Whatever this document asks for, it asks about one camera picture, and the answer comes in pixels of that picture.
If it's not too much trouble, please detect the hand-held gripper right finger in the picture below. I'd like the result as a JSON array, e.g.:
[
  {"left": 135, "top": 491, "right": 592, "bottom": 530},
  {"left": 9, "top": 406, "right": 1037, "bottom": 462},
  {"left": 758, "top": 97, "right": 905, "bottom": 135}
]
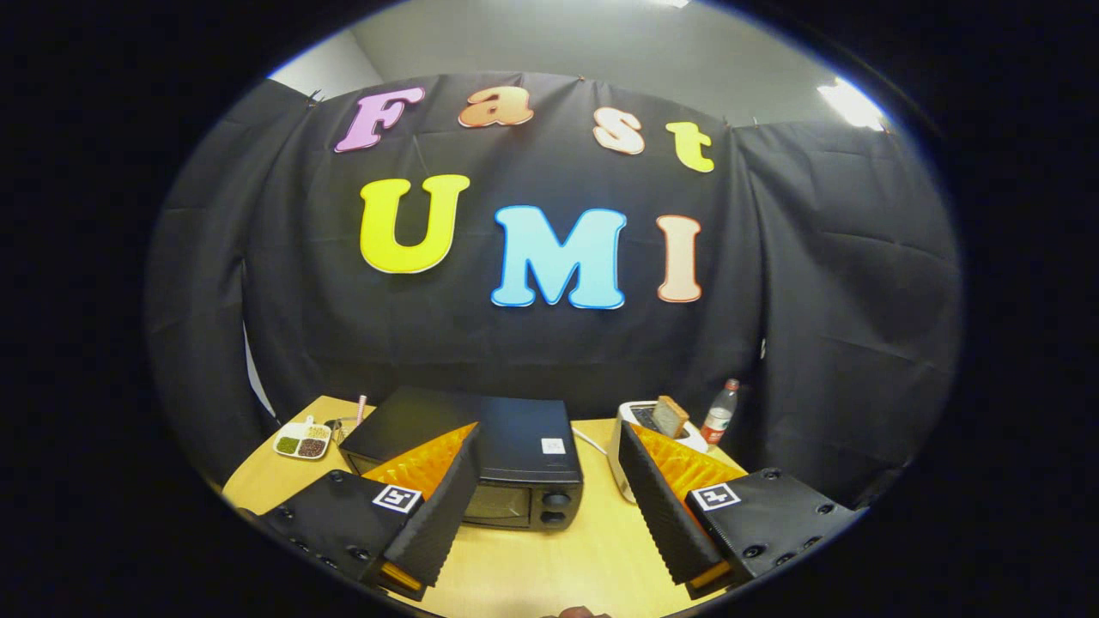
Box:
[{"left": 616, "top": 419, "right": 864, "bottom": 602}]

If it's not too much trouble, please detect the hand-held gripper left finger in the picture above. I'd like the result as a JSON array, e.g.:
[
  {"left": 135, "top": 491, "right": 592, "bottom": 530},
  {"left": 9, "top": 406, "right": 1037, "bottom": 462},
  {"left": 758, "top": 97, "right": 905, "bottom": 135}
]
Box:
[{"left": 236, "top": 421, "right": 483, "bottom": 602}]

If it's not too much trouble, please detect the black toaster oven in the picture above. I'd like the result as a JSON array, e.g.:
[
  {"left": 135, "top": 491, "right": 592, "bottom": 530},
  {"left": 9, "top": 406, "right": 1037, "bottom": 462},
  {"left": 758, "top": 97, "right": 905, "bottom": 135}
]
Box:
[{"left": 339, "top": 385, "right": 586, "bottom": 533}]

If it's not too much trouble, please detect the white pop-up toaster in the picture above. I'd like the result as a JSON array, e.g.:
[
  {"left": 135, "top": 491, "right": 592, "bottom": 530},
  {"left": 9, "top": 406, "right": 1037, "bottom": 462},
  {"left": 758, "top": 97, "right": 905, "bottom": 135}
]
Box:
[{"left": 606, "top": 400, "right": 710, "bottom": 505}]

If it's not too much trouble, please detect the toasted bread slice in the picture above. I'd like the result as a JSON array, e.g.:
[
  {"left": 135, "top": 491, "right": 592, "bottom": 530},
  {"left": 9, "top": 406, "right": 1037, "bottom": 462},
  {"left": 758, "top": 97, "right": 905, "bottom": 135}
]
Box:
[{"left": 651, "top": 395, "right": 690, "bottom": 439}]

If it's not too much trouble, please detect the clear water bottle red label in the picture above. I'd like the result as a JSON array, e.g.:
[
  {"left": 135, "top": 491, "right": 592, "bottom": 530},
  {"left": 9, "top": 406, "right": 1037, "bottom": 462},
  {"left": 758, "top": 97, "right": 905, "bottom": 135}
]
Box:
[{"left": 700, "top": 379, "right": 740, "bottom": 447}]

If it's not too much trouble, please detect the white divided bean dish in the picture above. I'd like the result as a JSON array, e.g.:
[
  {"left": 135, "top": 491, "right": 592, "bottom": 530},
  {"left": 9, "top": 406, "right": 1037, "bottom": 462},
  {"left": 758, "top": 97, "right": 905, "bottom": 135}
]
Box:
[{"left": 273, "top": 416, "right": 332, "bottom": 461}]

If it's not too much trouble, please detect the ceiling light panel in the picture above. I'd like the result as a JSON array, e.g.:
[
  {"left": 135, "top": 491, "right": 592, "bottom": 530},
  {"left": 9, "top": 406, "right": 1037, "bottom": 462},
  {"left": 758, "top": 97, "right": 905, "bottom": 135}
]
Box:
[{"left": 816, "top": 77, "right": 890, "bottom": 132}]

